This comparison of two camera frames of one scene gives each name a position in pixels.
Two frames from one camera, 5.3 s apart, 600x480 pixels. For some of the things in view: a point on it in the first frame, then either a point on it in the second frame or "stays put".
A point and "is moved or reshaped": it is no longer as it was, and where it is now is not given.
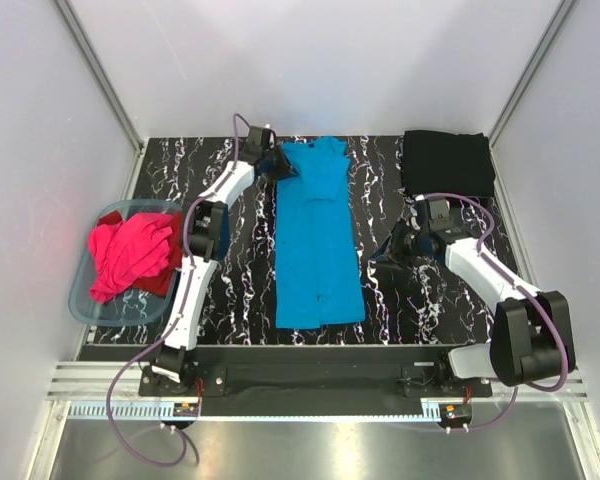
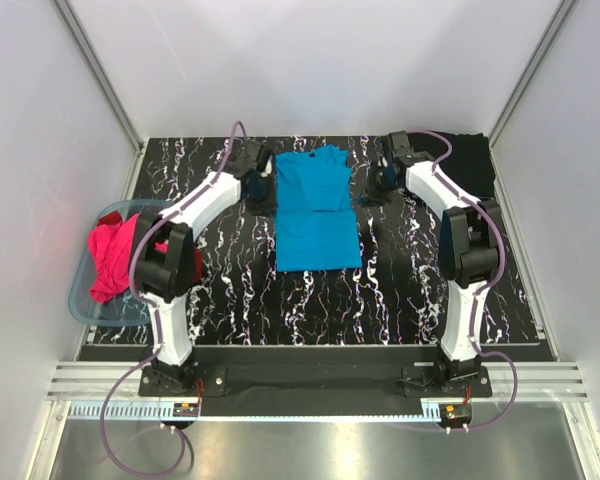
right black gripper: [397, 248] to [372, 195]
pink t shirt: [124, 251] stays put
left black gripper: [275, 161] to [260, 203]
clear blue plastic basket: [135, 307] stays put
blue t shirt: [317, 270] is moved or reshaped
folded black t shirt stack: [445, 163] stays put
